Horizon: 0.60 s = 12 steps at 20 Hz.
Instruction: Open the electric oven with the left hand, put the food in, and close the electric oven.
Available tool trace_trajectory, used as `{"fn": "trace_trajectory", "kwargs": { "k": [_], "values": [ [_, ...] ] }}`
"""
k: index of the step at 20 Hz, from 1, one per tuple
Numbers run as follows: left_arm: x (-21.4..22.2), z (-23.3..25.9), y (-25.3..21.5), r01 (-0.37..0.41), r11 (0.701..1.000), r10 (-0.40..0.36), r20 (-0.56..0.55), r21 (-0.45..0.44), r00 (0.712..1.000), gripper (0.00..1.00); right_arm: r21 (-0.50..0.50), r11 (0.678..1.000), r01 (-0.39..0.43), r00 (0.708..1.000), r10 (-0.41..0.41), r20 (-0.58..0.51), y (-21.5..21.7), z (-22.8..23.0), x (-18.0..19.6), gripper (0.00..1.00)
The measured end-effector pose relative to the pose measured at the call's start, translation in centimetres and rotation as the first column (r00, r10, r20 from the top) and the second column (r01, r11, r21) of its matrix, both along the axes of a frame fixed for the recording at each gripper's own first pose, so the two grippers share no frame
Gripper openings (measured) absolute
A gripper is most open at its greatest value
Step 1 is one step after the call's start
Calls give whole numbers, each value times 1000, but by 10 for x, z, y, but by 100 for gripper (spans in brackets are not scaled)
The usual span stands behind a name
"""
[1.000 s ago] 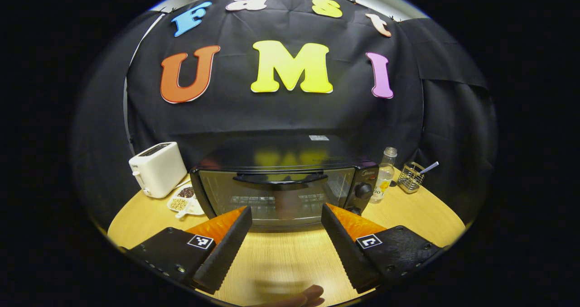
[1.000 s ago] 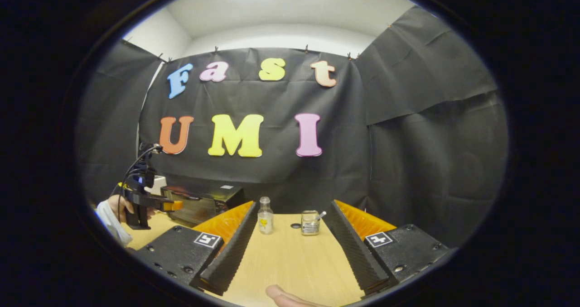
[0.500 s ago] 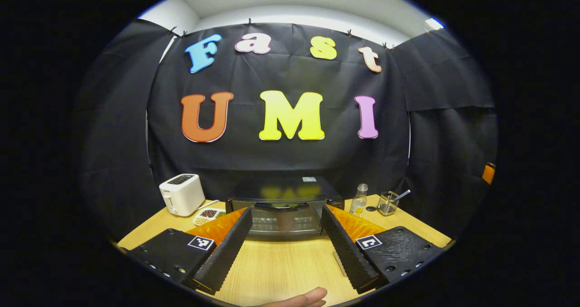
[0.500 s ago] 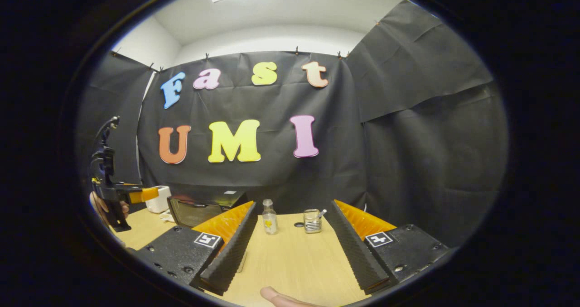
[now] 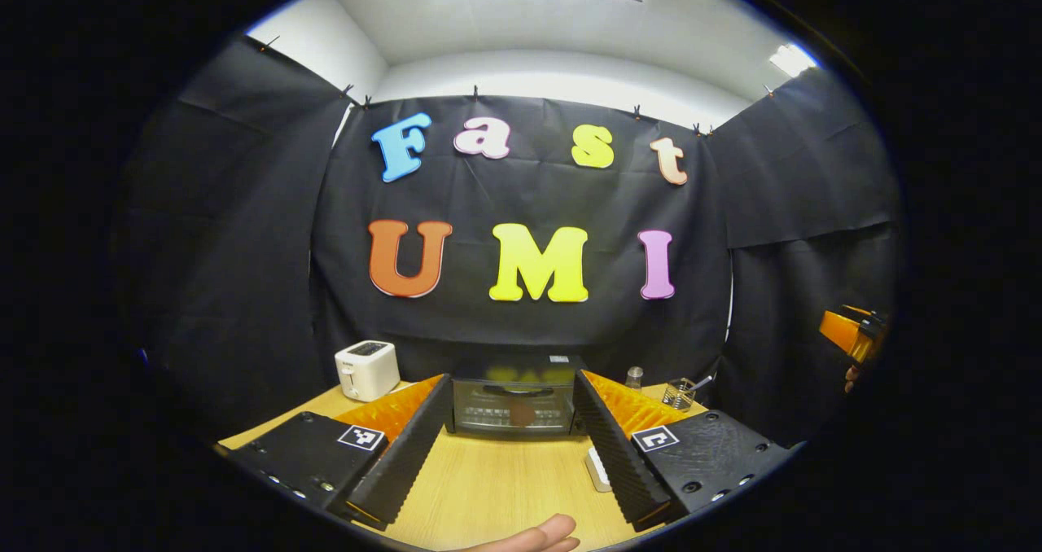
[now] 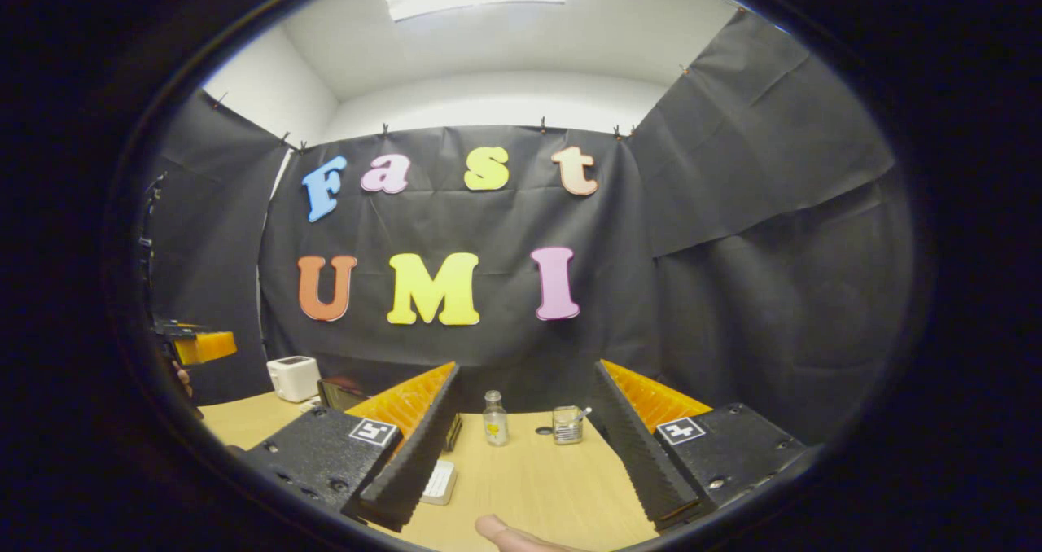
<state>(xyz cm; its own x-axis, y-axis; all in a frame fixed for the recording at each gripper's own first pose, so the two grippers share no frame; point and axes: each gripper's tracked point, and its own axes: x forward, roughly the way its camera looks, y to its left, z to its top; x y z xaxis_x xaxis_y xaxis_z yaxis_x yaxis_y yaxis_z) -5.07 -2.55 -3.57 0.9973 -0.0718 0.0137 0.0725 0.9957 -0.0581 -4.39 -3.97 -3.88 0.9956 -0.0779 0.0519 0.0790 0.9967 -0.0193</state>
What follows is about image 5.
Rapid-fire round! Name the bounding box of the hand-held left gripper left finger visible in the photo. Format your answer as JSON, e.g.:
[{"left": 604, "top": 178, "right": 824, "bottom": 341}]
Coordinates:
[{"left": 216, "top": 373, "right": 453, "bottom": 530}]

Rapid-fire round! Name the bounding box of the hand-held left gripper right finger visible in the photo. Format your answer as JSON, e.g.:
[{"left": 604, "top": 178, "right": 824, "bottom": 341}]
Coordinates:
[{"left": 572, "top": 370, "right": 792, "bottom": 532}]

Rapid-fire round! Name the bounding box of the black electric oven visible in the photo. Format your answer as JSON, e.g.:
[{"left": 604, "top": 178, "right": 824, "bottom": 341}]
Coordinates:
[{"left": 445, "top": 354, "right": 587, "bottom": 439}]

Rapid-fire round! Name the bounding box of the white rectangular tray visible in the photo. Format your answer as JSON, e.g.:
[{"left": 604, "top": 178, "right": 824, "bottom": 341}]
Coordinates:
[{"left": 584, "top": 446, "right": 613, "bottom": 493}]

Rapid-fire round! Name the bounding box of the white toaster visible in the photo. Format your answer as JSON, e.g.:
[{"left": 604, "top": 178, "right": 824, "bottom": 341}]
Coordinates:
[{"left": 335, "top": 340, "right": 401, "bottom": 402}]

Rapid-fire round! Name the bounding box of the black backdrop cloth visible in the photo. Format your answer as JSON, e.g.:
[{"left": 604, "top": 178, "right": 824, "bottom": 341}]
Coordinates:
[{"left": 114, "top": 35, "right": 904, "bottom": 447}]

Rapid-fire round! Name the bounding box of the small ceiling light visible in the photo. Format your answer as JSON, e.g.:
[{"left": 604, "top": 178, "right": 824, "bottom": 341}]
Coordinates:
[{"left": 769, "top": 43, "right": 817, "bottom": 78}]

